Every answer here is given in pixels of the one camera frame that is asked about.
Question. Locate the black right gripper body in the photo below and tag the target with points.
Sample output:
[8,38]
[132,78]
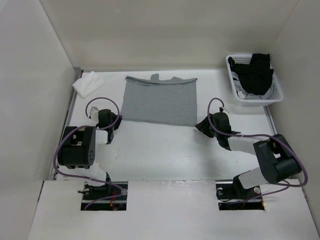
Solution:
[207,130]

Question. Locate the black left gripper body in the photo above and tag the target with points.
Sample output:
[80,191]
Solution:
[114,119]

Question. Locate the grey tank top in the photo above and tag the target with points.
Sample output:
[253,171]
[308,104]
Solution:
[168,102]

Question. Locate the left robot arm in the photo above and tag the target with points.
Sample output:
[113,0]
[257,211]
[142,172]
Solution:
[75,156]

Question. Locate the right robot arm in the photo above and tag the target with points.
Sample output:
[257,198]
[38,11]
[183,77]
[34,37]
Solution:
[274,155]

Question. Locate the folded white tank top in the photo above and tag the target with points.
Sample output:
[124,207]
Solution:
[87,84]

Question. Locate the black tank top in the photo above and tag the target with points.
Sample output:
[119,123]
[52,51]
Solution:
[256,77]

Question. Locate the white garment in basket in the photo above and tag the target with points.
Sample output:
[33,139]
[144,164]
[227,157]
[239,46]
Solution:
[244,95]

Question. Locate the white plastic laundry basket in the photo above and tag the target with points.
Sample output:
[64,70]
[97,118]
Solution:
[276,91]

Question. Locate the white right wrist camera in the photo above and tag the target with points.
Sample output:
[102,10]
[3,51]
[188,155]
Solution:
[223,110]

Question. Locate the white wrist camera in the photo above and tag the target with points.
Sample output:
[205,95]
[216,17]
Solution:
[94,114]
[223,110]

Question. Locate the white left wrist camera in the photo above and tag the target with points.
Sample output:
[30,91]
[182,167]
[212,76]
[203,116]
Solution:
[94,114]

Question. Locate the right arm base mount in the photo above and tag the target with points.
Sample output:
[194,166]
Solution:
[240,200]

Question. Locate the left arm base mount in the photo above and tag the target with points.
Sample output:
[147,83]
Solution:
[102,198]

